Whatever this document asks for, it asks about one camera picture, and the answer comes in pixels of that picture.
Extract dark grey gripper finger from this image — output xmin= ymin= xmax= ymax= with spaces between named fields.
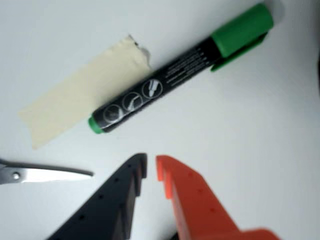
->
xmin=46 ymin=152 xmax=148 ymax=240

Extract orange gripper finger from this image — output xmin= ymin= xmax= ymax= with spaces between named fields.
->
xmin=155 ymin=154 xmax=281 ymax=240

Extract green marker with black barrel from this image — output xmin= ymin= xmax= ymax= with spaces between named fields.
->
xmin=87 ymin=2 xmax=275 ymax=135

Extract long beige masking tape strip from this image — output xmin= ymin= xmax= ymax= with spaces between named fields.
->
xmin=17 ymin=34 xmax=152 ymax=150

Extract scissors with blue handles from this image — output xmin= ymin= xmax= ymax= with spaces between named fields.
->
xmin=0 ymin=157 xmax=95 ymax=186

